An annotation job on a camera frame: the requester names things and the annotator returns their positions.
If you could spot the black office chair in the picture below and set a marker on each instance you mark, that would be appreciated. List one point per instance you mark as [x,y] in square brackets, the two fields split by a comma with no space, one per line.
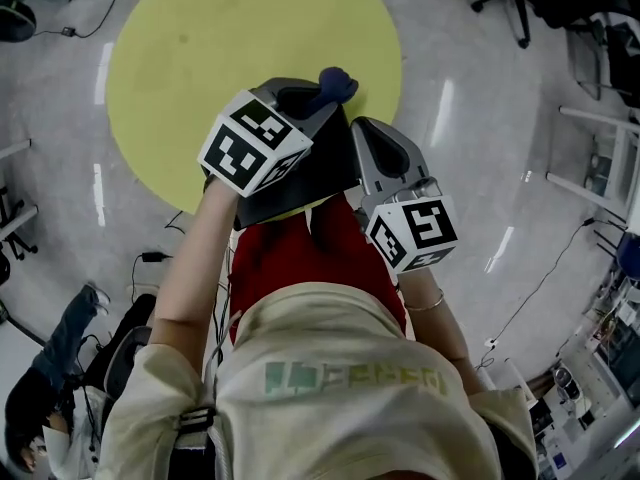
[522,18]

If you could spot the black induction cooktop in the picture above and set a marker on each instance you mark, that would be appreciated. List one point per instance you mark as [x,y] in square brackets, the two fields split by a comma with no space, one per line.
[320,168]

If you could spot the dark blue cloth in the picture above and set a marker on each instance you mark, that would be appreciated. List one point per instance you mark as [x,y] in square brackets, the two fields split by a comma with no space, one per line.
[337,85]

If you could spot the black power adapter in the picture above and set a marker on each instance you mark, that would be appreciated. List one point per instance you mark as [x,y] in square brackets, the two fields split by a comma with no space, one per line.
[153,257]

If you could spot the red skirt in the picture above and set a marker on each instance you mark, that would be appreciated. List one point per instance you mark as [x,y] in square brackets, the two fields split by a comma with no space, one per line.
[300,258]

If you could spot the person's left forearm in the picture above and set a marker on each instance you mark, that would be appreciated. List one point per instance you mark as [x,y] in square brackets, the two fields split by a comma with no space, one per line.
[200,258]

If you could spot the yellow-green round tablecloth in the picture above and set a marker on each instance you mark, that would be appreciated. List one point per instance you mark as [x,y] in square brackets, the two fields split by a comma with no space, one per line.
[225,43]

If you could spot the person's right forearm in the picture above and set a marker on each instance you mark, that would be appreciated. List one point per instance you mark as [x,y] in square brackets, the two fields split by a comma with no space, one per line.
[440,333]

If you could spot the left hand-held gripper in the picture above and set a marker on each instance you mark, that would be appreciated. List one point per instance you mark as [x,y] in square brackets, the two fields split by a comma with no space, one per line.
[245,148]

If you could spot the white table frame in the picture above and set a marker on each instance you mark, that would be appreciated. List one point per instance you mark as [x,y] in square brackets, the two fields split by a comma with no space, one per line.
[585,193]

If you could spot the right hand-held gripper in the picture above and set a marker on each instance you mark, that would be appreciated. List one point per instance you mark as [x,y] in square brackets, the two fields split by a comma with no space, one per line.
[425,228]

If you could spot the cream printed t-shirt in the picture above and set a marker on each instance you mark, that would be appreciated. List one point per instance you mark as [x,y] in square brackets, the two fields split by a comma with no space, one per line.
[325,418]

